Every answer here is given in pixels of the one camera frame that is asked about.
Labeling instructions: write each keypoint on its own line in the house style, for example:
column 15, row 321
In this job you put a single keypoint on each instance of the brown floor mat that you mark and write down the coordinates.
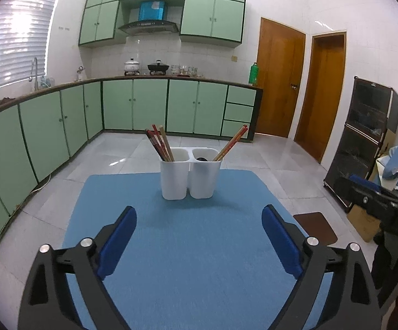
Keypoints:
column 316, row 227

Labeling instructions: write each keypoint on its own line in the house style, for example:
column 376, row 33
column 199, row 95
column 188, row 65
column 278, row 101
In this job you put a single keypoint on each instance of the dark glass-door cabinet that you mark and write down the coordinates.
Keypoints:
column 360, row 127

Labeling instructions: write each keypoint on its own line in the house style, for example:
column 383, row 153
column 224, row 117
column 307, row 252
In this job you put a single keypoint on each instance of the green kitchen cabinets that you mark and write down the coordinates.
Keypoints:
column 212, row 13
column 40, row 127

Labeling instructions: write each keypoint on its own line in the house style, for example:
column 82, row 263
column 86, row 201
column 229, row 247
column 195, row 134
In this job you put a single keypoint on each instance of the white plastic utensil holder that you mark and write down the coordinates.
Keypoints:
column 174, row 178
column 204, row 178

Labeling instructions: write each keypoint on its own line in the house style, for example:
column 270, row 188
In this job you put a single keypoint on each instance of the green plastic bottle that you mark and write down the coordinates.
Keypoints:
column 253, row 74

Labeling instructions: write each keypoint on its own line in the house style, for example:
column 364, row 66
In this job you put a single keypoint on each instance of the white cooking pot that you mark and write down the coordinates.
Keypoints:
column 132, row 66

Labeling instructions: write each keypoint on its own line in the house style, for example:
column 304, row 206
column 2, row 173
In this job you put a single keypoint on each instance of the cluster of glass jars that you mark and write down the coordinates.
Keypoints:
column 187, row 71

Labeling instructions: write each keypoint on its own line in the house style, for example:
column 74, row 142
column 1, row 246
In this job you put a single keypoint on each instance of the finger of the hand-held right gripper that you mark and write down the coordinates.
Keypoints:
column 364, row 194

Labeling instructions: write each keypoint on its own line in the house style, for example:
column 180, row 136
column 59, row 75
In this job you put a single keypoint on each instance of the black wok with lid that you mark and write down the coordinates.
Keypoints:
column 157, row 67

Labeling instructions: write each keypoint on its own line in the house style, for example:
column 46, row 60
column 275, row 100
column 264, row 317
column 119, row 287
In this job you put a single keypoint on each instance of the plain wooden door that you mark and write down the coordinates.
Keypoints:
column 323, row 99

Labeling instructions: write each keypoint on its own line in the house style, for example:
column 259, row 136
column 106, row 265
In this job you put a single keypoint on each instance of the plain wooden chopstick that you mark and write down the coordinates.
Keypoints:
column 166, row 142

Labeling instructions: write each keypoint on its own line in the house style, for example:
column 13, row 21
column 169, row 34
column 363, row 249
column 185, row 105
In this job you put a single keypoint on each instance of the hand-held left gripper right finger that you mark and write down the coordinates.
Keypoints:
column 281, row 244

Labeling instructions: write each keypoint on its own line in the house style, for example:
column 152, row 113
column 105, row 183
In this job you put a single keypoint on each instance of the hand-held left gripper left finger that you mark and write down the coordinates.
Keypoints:
column 116, row 244

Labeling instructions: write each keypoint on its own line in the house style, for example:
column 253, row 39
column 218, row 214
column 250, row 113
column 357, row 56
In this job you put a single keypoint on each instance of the person's right forearm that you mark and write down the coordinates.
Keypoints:
column 395, row 268

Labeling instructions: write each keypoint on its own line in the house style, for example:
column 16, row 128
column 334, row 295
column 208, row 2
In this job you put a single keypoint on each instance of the green lower kitchen cabinets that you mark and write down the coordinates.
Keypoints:
column 40, row 127

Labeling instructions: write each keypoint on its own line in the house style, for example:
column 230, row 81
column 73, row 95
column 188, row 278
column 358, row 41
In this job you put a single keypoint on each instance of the blue table mat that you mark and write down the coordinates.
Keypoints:
column 199, row 230

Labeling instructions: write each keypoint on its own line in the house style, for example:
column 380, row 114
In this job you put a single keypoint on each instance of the green upper kitchen cabinets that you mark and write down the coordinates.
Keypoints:
column 212, row 13

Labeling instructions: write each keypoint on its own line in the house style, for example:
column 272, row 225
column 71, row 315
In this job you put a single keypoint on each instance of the white window blinds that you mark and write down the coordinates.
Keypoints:
column 16, row 34

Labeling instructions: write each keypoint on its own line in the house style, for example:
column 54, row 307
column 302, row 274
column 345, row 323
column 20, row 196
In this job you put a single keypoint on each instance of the cardboard box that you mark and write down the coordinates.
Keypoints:
column 364, row 223

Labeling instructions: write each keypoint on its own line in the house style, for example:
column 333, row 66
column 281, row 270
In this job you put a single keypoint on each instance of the range hood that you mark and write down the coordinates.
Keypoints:
column 149, row 27

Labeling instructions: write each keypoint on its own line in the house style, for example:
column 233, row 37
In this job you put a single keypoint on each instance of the blue-wrapped hood chimney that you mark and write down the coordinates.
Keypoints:
column 152, row 11

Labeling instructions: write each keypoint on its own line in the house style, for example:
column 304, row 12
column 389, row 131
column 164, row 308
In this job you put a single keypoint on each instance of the blue cloth with lace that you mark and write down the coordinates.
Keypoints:
column 397, row 154

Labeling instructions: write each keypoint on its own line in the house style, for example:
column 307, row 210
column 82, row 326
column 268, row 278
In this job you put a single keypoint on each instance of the metal sink faucet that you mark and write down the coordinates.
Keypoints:
column 36, row 79

